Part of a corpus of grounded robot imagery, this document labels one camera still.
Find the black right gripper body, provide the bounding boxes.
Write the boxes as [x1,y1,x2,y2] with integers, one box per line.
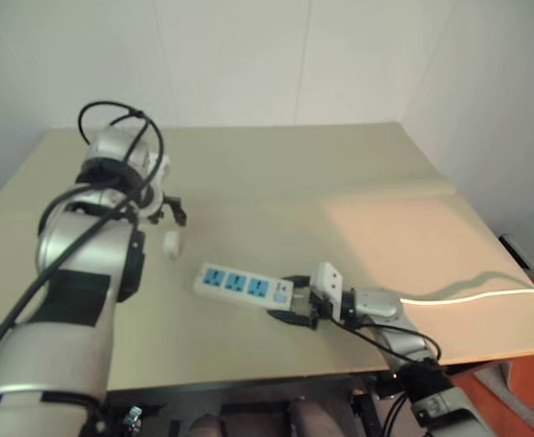
[291,287,337,331]

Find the white power strip blue sockets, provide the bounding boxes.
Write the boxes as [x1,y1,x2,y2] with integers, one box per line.
[191,262,295,313]

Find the white charger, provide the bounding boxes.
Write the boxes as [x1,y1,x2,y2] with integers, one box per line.
[163,230,184,260]

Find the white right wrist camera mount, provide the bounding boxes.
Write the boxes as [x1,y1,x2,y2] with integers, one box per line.
[309,261,344,322]

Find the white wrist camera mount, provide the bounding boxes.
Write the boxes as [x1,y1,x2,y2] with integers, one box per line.
[129,152,172,219]
[309,261,344,322]

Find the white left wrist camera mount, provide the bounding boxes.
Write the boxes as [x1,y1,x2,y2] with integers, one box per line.
[129,152,172,219]

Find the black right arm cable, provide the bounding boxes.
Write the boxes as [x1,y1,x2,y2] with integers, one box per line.
[330,316,444,437]

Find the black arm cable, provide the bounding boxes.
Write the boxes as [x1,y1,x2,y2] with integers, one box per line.
[330,316,444,437]
[0,100,166,379]

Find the black table frame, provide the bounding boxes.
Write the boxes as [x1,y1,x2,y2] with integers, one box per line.
[105,371,403,437]

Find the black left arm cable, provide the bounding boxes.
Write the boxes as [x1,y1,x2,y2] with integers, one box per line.
[0,100,166,379]

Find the white power strip cable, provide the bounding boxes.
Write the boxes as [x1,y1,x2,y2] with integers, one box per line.
[399,287,534,307]

